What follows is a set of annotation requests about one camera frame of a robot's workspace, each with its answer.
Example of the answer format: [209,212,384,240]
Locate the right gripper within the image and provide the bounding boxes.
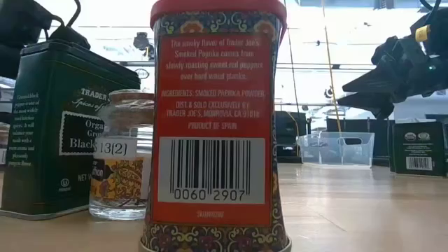
[337,15,442,119]

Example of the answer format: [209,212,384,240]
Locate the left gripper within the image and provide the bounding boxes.
[48,26,91,50]

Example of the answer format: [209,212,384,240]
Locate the green black pepper tin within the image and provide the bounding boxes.
[0,38,141,221]
[389,120,448,178]

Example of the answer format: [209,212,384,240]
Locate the red-lid smoked paprika tin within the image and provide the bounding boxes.
[138,0,292,252]

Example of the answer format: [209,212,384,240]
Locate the black ceiling fixture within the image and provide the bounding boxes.
[132,31,155,61]

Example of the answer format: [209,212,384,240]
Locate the clear plastic bin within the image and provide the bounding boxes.
[295,131,376,171]

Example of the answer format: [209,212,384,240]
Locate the yellow PCB-7 label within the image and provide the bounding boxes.
[415,24,431,43]

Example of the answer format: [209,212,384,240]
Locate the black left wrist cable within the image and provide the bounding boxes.
[41,0,83,39]

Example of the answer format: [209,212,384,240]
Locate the black cable with coil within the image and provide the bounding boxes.
[282,0,301,117]

